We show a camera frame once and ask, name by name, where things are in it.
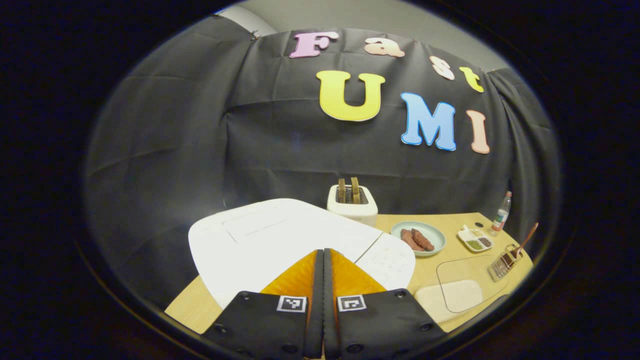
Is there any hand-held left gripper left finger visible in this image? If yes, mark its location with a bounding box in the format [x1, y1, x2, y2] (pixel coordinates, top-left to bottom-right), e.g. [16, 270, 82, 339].
[202, 248, 325, 360]

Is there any white toaster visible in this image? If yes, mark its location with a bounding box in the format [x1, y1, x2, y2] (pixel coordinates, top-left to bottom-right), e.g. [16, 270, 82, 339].
[327, 184, 379, 227]

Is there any reddish brown meat slice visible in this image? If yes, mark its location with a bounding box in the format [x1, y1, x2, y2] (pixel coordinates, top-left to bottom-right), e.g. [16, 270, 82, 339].
[400, 228, 425, 252]
[411, 228, 436, 252]

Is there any white divided grain dish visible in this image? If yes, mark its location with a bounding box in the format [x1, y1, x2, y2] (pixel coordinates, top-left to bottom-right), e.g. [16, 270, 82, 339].
[457, 225, 496, 253]

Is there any black backdrop cloth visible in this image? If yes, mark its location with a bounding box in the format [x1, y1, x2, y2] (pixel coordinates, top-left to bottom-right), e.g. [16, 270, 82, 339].
[82, 15, 561, 311]

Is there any white rice cooker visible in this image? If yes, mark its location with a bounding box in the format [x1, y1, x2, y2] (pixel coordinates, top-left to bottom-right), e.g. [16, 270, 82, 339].
[188, 198, 417, 311]

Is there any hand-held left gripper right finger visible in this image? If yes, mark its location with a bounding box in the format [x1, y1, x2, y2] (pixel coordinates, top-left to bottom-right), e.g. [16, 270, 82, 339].
[323, 248, 447, 360]

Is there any pale green plate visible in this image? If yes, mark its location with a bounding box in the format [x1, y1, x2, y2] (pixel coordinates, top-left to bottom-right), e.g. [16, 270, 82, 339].
[390, 221, 447, 258]

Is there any clear plastic bottle red label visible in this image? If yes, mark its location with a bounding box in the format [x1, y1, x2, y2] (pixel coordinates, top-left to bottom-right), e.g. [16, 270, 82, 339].
[490, 191, 513, 237]

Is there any metal wire chopstick holder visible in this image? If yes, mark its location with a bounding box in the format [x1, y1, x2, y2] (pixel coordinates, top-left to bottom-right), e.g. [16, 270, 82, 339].
[488, 243, 526, 280]

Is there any clear plastic container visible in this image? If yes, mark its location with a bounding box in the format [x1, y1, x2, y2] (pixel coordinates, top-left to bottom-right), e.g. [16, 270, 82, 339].
[414, 254, 511, 326]

